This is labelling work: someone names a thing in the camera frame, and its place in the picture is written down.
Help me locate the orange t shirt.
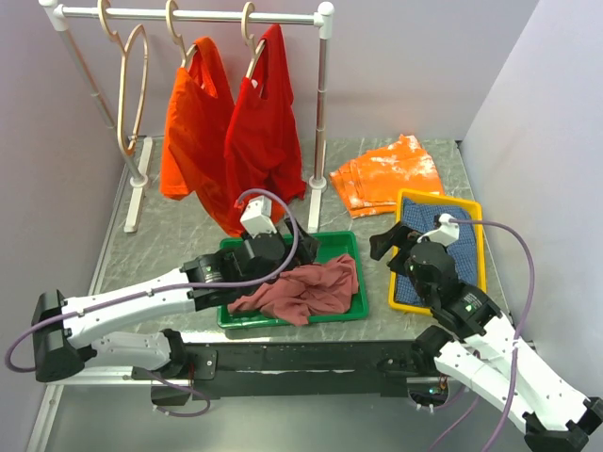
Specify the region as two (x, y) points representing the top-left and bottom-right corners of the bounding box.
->
(159, 37), (242, 236)

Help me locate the white clothes rack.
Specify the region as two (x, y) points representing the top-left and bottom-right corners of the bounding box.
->
(39, 1), (334, 234)

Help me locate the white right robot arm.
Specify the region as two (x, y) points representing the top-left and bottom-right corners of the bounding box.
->
(369, 214), (602, 451)

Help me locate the yellow plastic tray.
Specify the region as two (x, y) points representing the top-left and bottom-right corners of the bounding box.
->
(388, 188), (487, 315)

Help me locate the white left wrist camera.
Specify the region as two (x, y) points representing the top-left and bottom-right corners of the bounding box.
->
(239, 195), (277, 238)

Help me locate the red t shirt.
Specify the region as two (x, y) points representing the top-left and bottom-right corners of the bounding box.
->
(224, 24), (306, 236)

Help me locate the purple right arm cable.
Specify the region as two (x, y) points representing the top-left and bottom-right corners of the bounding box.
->
(426, 217), (536, 452)

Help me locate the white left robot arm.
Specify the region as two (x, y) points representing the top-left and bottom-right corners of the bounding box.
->
(32, 219), (319, 382)

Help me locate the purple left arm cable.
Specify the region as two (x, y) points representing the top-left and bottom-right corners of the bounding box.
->
(4, 188), (300, 374)

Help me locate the empty beige hanger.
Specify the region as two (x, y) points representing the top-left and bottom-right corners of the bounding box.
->
(96, 0), (149, 156)

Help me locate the dusty pink t shirt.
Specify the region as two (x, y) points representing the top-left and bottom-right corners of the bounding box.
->
(228, 254), (359, 327)

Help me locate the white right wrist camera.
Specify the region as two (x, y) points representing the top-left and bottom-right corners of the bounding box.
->
(417, 214), (460, 247)

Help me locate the beige hanger with red shirt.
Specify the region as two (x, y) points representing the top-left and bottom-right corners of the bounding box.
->
(240, 1), (265, 80)

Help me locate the beige hanger with orange shirt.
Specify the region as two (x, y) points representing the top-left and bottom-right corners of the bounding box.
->
(164, 0), (204, 70)

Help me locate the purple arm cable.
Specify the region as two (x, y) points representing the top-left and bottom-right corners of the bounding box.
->
(426, 217), (536, 452)
(4, 188), (300, 374)

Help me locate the aluminium frame rail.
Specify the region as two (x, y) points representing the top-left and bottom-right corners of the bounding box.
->
(25, 338), (189, 452)

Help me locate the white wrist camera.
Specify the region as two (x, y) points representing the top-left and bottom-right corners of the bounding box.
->
(417, 214), (460, 247)
(239, 195), (277, 238)

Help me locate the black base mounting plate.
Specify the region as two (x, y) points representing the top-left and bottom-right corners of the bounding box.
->
(159, 340), (446, 399)

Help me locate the orange white patterned shirt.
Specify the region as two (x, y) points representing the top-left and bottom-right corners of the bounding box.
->
(330, 135), (445, 218)

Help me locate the blue checked shirt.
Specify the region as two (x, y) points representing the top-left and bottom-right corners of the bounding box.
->
(394, 198), (478, 307)

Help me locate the green plastic tray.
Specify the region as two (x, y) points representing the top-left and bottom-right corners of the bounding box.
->
(217, 232), (369, 330)

